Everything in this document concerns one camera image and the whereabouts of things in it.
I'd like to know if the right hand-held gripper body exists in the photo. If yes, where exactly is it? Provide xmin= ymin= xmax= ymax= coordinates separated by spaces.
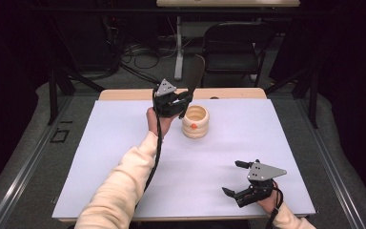
xmin=234 ymin=159 xmax=289 ymax=209

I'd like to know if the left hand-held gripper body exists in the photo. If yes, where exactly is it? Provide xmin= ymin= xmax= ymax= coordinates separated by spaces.
xmin=152 ymin=78 xmax=186 ymax=119

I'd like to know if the cream ribbed utensil holder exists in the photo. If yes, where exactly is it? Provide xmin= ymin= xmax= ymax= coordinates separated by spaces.
xmin=181 ymin=104 xmax=211 ymax=140

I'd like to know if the person's left hand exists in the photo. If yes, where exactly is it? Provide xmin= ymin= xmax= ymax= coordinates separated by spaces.
xmin=145 ymin=106 xmax=174 ymax=139

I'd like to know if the person's right hand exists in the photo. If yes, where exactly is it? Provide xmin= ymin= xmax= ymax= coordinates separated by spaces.
xmin=255 ymin=190 xmax=282 ymax=217

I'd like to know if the wooden table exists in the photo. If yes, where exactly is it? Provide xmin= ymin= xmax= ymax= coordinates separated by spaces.
xmin=58 ymin=87 xmax=311 ymax=223

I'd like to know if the white-legged background table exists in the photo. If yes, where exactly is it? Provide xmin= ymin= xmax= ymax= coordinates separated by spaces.
xmin=155 ymin=0 xmax=301 ymax=82

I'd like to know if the white board mat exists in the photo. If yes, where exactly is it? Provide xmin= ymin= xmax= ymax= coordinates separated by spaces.
xmin=51 ymin=98 xmax=316 ymax=220

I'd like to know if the black folding chair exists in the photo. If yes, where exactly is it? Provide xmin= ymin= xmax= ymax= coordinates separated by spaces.
xmin=197 ymin=21 xmax=276 ymax=89

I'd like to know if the black metal stand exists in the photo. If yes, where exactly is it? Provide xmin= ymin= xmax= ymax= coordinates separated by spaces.
xmin=46 ymin=18 xmax=107 ymax=126
xmin=264 ymin=65 xmax=319 ymax=130

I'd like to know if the black horizontal crossbar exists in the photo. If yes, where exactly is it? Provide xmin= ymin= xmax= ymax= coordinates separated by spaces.
xmin=28 ymin=7 xmax=335 ymax=15

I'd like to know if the right hand-held gripper black cable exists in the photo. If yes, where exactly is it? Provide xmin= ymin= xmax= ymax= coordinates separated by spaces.
xmin=264 ymin=179 xmax=284 ymax=229

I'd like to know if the hand-held gripper black cable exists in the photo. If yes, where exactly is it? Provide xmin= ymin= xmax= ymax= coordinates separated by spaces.
xmin=264 ymin=179 xmax=284 ymax=229
xmin=134 ymin=89 xmax=166 ymax=209

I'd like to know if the left hand-held gripper black cable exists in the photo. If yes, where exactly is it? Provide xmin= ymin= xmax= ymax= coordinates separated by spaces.
xmin=134 ymin=89 xmax=166 ymax=209

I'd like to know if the bundle of floor cables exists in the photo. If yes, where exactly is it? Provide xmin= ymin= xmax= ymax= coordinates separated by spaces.
xmin=108 ymin=15 xmax=180 ymax=90

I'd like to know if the aluminium floor rail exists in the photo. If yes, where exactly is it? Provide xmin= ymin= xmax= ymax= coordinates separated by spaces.
xmin=0 ymin=94 xmax=74 ymax=229
xmin=294 ymin=94 xmax=366 ymax=229

